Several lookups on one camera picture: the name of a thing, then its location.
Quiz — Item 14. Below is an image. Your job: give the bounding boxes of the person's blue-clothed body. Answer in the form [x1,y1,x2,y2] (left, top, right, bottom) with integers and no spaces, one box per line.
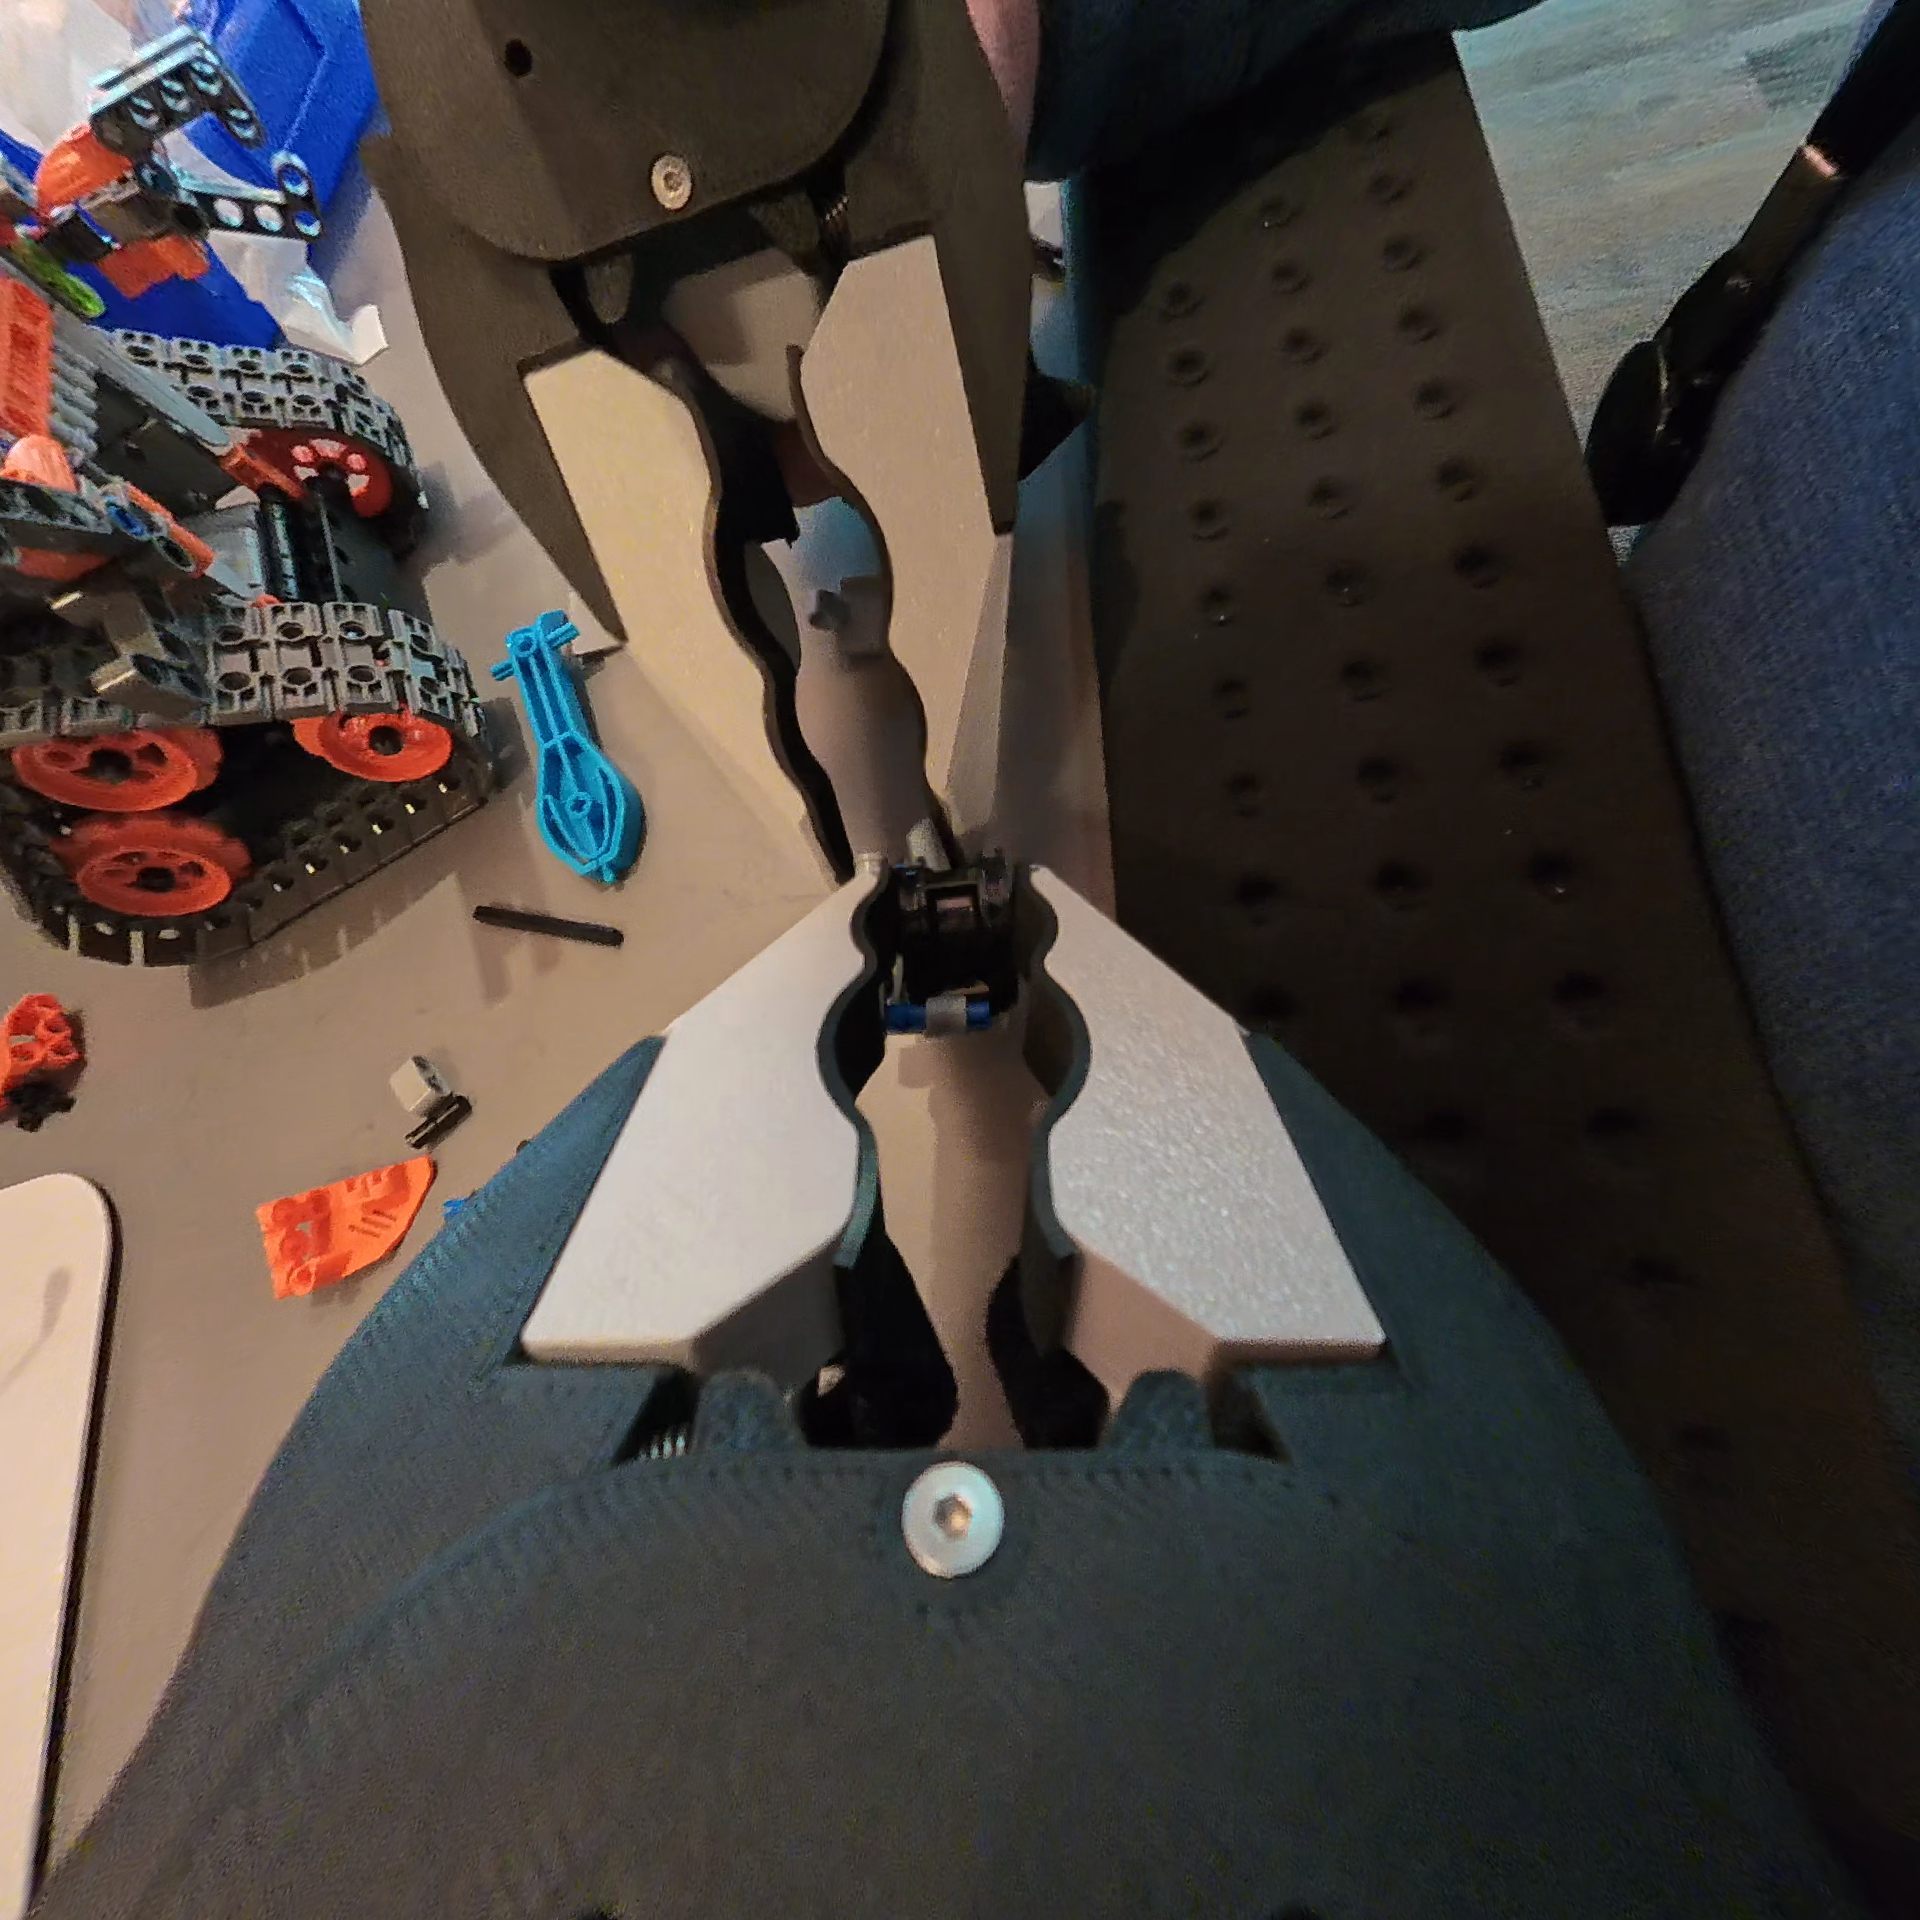
[1628,89,1920,1352]

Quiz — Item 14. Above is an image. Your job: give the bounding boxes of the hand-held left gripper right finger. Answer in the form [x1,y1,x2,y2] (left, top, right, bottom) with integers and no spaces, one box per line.
[990,865,1389,1445]

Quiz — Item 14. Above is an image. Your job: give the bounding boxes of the tracked toy robot vehicle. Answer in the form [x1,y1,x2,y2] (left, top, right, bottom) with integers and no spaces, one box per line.
[0,29,504,964]

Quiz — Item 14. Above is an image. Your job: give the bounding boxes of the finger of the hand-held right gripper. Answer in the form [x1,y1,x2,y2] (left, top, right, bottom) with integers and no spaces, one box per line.
[784,237,1003,826]
[519,343,857,882]

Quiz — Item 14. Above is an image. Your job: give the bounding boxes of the black shoulder strap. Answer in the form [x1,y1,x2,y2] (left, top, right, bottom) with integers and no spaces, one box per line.
[1651,0,1920,393]

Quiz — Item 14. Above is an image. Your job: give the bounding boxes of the clear plastic bags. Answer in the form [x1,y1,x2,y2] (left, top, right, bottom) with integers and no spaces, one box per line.
[276,270,389,367]

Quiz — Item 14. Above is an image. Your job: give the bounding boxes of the small orange toy piece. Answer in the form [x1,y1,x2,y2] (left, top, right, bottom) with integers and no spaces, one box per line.
[0,992,86,1129]

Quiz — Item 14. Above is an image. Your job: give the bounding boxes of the orange plastic panel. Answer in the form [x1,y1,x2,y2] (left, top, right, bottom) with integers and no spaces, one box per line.
[256,1153,436,1297]

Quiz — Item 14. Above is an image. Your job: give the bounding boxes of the black perforated board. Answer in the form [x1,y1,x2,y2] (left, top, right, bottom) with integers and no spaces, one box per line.
[1078,29,1920,1920]

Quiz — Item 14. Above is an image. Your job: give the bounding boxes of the blue storage bin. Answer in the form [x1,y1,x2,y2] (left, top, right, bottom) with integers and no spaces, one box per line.
[0,0,376,354]

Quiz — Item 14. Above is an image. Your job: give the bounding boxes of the black badge reel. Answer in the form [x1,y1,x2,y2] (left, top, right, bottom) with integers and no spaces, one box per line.
[1581,336,1727,528]

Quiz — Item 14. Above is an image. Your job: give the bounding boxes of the black toy wheel assembly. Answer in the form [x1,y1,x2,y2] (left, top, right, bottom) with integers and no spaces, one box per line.
[862,847,1038,1039]

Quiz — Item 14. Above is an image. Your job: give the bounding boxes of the blue brick separator tool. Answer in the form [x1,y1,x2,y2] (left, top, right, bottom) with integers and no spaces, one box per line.
[492,613,647,885]

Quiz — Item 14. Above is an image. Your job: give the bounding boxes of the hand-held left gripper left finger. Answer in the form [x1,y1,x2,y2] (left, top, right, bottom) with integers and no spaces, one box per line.
[519,879,952,1448]

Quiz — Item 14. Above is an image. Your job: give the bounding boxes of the person's right forearm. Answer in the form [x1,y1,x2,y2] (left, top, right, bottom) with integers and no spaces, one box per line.
[1025,0,1517,174]

